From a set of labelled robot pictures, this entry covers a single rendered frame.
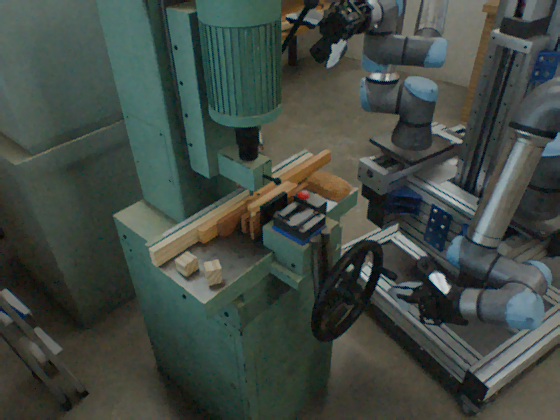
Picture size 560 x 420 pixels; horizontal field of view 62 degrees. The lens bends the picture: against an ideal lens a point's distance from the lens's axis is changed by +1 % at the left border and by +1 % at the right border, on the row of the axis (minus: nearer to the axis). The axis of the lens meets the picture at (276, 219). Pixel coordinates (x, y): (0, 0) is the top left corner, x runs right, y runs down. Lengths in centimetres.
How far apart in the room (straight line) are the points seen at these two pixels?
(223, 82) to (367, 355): 140
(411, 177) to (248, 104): 91
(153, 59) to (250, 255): 52
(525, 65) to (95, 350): 193
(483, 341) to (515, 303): 91
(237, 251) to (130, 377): 106
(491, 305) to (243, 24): 77
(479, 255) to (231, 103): 67
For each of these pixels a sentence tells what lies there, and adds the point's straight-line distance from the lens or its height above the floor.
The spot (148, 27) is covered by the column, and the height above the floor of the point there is 138.
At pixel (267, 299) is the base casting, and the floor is 75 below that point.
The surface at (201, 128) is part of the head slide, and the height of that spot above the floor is 115.
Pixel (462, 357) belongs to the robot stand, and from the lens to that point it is 190.
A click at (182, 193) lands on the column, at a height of 93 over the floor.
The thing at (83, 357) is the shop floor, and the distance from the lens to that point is 224.
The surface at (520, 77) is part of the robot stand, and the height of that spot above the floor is 115.
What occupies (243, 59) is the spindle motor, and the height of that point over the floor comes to 135.
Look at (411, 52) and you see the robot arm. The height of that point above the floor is 126.
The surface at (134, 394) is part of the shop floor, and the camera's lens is 206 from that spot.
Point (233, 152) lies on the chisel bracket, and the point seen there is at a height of 107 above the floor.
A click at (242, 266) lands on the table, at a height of 90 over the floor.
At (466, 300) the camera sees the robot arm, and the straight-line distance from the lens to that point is 113.
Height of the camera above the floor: 169
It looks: 38 degrees down
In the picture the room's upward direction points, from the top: 1 degrees counter-clockwise
